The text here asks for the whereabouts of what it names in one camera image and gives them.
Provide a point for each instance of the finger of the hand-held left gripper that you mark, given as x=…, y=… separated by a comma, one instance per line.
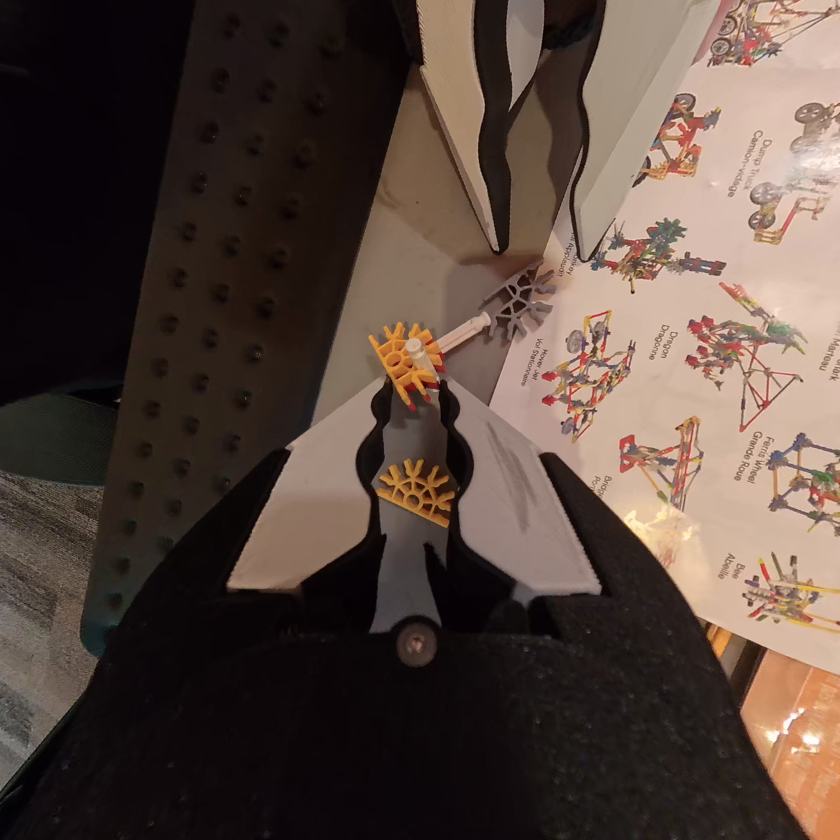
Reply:
x=636, y=85
x=453, y=79

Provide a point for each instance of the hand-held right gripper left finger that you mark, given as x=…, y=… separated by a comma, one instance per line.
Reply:
x=295, y=525

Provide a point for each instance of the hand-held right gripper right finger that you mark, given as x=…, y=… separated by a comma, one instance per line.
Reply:
x=525, y=525

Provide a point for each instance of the red toy connector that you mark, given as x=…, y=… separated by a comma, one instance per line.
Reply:
x=420, y=388

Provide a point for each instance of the yellow fan connector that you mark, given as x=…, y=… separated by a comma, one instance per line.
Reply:
x=394, y=358

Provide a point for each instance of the short white plastic rod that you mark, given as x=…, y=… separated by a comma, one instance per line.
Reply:
x=413, y=348

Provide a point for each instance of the grey snowflake connector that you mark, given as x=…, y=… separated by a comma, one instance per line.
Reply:
x=515, y=305

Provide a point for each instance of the yellow snowflake connector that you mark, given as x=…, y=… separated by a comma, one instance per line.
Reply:
x=420, y=506

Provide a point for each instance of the white printed instruction sheet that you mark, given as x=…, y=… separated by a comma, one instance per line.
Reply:
x=715, y=525

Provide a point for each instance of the colourful cardboard toy box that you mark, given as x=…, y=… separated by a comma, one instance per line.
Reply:
x=800, y=722

